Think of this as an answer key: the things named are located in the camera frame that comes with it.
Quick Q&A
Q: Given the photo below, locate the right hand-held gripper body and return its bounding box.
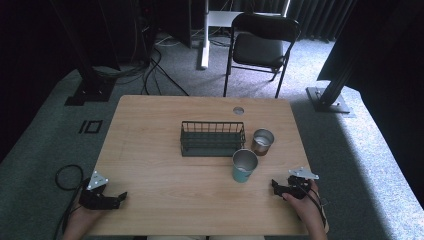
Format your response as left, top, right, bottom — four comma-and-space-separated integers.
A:
279, 166, 320, 201

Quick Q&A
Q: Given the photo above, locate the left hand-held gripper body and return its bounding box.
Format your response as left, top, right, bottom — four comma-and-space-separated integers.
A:
78, 170, 122, 211

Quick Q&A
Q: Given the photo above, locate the teal metal cup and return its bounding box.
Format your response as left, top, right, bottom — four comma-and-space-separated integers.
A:
231, 148, 259, 184

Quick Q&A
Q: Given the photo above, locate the brown metal cup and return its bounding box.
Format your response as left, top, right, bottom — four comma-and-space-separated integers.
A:
250, 128, 275, 157

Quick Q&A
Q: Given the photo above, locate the dark wire basket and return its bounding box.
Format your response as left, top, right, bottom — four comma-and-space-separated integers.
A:
179, 120, 247, 158

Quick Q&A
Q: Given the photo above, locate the person's right hand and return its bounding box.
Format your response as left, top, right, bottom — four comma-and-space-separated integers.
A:
281, 179, 322, 231

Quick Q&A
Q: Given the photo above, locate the person's left hand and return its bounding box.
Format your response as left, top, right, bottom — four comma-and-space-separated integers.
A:
61, 205, 108, 240

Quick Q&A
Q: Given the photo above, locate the black metal stand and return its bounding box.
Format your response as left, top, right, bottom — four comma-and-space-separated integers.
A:
49, 0, 117, 107
305, 0, 401, 115

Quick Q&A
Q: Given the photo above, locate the black folding chair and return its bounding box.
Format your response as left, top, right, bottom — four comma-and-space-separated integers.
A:
222, 11, 302, 100

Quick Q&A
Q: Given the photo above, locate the dark pleated curtain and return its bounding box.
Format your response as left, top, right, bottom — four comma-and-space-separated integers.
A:
229, 0, 356, 43

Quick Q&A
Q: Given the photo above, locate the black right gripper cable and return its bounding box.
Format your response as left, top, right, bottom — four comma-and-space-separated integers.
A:
298, 181, 329, 229

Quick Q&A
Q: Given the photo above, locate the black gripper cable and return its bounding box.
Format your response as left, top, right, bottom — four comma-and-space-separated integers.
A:
298, 181, 329, 229
52, 164, 88, 240

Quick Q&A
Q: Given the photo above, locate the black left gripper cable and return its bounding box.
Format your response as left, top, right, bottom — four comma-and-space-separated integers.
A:
52, 164, 88, 240

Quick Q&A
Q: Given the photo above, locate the bundle of floor cables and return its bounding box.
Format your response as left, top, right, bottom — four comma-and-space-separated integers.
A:
92, 33, 190, 98

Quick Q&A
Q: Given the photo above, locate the white desk frame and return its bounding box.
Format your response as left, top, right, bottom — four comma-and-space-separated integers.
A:
199, 0, 292, 71

